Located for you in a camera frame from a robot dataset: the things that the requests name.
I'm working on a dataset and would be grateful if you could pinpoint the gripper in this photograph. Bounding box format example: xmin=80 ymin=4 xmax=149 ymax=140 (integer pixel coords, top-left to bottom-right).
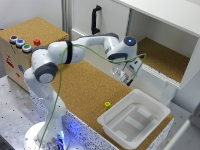
xmin=111 ymin=61 xmax=138 ymax=84

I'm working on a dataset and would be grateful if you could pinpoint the yellow block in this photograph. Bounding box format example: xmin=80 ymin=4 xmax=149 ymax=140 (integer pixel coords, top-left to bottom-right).
xmin=103 ymin=101 xmax=112 ymax=111

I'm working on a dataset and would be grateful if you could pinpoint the white plastic box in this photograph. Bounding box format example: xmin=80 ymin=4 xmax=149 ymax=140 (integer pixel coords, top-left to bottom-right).
xmin=96 ymin=88 xmax=172 ymax=150

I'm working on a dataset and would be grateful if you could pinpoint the white sliding door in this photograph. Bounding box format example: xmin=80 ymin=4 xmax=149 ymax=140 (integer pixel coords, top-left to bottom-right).
xmin=70 ymin=0 xmax=132 ymax=46

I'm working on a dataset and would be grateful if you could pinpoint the white cabinet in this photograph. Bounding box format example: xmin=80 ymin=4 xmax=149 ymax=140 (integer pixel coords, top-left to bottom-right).
xmin=68 ymin=0 xmax=200 ymax=108

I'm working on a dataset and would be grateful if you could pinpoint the wooden drawer box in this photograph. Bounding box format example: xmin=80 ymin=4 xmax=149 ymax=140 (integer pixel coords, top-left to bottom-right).
xmin=0 ymin=16 xmax=71 ymax=93

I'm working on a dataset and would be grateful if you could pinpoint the green button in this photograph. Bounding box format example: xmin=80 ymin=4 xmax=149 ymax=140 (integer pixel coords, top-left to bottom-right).
xmin=21 ymin=43 xmax=33 ymax=54

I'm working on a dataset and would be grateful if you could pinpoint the blue button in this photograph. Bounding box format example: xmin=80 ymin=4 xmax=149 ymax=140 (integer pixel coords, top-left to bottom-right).
xmin=15 ymin=38 xmax=26 ymax=48

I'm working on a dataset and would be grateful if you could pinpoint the red button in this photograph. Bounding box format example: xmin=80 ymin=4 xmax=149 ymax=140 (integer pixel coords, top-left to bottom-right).
xmin=9 ymin=35 xmax=19 ymax=45

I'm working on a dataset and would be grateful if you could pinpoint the black door handle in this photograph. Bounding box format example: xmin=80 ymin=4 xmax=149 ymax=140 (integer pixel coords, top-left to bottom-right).
xmin=91 ymin=4 xmax=102 ymax=36

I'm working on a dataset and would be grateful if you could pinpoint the green cable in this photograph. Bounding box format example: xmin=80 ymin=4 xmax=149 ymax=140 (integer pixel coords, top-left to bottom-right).
xmin=37 ymin=43 xmax=148 ymax=150

